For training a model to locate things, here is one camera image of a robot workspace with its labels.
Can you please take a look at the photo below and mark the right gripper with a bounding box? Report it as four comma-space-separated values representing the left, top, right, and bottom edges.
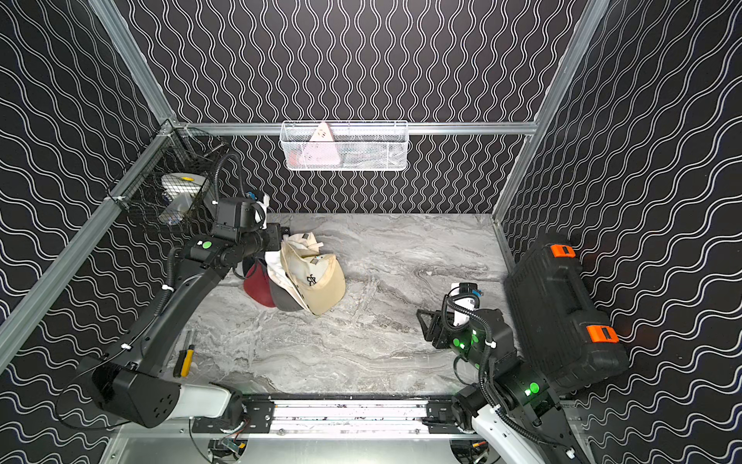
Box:
417, 305, 494, 380

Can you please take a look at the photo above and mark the white baseball cap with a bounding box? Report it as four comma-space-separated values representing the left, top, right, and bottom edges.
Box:
265, 251, 308, 310

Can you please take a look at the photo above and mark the red baseball cap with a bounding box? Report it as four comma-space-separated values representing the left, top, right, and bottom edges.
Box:
243, 258, 276, 307

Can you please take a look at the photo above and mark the tan baseball cap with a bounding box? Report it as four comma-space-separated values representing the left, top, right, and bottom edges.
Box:
280, 241, 346, 315

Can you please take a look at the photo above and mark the cream baseball cap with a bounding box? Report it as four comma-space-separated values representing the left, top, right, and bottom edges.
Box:
283, 232, 324, 257

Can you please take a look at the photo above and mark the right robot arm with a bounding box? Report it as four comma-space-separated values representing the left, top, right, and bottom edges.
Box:
417, 309, 589, 463

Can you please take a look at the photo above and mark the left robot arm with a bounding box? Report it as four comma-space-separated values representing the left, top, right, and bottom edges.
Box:
75, 166, 281, 430

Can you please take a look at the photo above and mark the white object in black basket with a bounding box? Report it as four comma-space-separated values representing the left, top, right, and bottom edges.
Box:
158, 173, 207, 225

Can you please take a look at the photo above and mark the pink triangular card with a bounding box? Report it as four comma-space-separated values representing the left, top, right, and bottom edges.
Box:
292, 121, 342, 169

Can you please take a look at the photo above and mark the black orange tool case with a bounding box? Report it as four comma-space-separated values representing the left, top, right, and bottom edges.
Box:
504, 233, 629, 394

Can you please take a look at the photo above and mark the black wire basket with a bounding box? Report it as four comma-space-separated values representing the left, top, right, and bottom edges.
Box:
113, 121, 230, 235

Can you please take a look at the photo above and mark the yellow handled screwdriver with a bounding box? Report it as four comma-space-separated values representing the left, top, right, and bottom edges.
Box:
173, 330, 196, 378

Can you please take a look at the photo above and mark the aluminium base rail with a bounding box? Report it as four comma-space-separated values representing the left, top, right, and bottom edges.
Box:
118, 397, 581, 440

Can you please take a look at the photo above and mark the white wire basket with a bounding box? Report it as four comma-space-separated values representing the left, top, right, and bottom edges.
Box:
279, 120, 410, 171

